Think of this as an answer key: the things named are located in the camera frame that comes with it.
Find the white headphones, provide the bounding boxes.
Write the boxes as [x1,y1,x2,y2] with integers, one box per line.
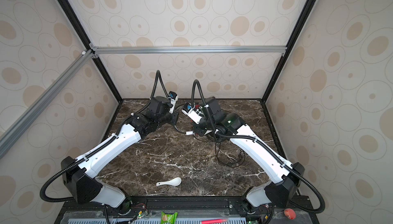
[174,102,195,136]

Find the black headphone cable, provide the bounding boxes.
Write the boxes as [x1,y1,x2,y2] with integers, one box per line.
[191,133,246,168]

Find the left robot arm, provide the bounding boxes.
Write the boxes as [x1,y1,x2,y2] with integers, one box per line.
[40,71,177,215]

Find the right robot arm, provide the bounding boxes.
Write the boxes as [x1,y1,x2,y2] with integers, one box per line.
[183,79,325,213]

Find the white ceramic spoon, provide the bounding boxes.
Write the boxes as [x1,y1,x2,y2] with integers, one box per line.
[156,177,182,186]

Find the pink pen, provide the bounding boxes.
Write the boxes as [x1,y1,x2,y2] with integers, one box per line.
[201,218,229,224]

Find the green snack packet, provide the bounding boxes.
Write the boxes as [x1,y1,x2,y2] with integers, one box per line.
[160,212,178,224]

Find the red round button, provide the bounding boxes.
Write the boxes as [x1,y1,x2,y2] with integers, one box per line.
[283,208,296,219]

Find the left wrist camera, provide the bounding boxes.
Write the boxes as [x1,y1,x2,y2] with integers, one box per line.
[168,91,178,114]

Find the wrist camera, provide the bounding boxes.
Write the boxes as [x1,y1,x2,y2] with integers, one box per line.
[168,91,178,114]
[182,103,204,124]

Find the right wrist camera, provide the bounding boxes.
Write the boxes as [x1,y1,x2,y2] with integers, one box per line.
[182,103,204,124]

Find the horizontal aluminium rail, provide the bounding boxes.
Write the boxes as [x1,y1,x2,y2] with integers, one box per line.
[93,46,287,54]

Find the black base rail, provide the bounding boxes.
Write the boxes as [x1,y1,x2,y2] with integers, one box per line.
[59,195,312,217]

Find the left slanted aluminium rail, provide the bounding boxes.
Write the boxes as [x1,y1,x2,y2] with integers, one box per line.
[1,50,93,158]

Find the left black frame post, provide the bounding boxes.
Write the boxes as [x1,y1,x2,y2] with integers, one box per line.
[57,0,123,103]

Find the black frame post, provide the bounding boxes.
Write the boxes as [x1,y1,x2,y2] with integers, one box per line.
[57,0,123,103]
[261,0,317,104]

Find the right black frame post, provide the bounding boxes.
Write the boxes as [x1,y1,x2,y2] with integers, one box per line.
[261,0,317,104]

